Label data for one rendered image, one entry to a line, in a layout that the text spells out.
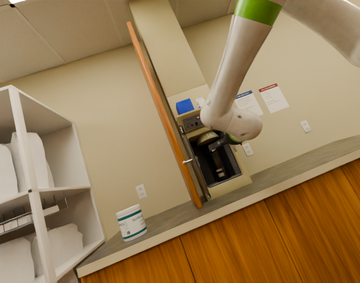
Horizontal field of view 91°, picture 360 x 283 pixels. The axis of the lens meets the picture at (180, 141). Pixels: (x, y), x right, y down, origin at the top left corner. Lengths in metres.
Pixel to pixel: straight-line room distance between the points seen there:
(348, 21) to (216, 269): 1.03
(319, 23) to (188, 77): 0.86
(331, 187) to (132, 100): 1.63
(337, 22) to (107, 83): 1.74
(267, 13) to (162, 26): 1.21
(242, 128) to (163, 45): 1.09
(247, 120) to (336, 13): 0.39
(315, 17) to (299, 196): 0.76
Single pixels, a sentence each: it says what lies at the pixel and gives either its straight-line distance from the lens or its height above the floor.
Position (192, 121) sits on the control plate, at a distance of 1.18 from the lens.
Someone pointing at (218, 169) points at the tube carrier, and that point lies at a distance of 1.27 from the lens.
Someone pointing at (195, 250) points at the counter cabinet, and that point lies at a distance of 0.96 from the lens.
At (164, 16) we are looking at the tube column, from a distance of 1.77.
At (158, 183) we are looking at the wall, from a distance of 1.61.
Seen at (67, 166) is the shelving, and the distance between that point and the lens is 1.87.
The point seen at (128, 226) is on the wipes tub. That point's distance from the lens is 1.03.
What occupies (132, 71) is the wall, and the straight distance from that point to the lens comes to 2.00.
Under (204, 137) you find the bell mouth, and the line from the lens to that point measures 1.26.
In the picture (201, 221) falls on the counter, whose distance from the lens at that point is 0.90.
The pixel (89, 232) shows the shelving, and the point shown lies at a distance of 1.79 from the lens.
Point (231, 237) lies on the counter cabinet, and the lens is 0.97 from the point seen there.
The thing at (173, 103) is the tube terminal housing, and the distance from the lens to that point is 1.30.
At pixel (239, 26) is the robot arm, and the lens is 0.59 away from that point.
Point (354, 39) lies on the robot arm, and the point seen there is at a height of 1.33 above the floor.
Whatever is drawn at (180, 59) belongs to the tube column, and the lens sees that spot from 1.49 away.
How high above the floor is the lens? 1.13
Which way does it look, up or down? 12 degrees up
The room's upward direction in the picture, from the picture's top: 22 degrees counter-clockwise
